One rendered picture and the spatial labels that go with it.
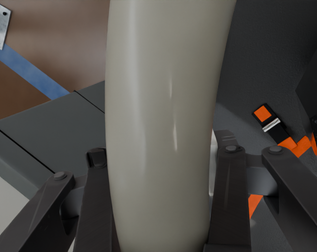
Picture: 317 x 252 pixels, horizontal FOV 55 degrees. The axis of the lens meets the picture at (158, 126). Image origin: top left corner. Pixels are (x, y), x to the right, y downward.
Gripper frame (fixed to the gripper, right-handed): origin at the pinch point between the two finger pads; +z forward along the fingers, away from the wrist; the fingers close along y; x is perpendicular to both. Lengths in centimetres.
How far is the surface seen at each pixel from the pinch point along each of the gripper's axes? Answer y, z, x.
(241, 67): 24, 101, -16
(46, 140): -32, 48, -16
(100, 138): -23, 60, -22
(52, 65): -58, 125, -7
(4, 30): -79, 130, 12
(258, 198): 27, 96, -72
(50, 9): -53, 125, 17
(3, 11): -77, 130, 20
